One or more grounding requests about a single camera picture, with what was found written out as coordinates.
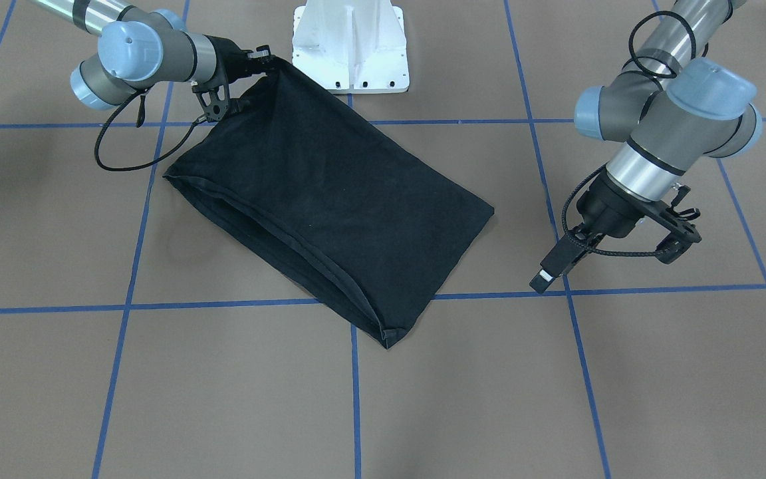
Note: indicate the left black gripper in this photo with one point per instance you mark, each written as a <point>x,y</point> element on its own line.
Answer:
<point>608,209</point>

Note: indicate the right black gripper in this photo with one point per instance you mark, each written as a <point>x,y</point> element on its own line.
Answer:
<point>235,50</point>

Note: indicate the black printed t-shirt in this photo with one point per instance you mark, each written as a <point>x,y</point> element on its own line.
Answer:
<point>333,203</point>

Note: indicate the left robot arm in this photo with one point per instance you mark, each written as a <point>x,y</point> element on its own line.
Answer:
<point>668,107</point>

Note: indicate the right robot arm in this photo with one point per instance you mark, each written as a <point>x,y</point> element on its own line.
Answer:
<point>137,49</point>

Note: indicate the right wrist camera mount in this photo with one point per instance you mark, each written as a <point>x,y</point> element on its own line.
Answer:
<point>215,100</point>

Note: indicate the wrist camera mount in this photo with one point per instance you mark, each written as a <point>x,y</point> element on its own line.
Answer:
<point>215,100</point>
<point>682,233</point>

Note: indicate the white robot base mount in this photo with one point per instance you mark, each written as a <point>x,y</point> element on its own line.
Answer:
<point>352,47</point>

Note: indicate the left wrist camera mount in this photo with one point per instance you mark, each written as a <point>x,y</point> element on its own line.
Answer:
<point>682,233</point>

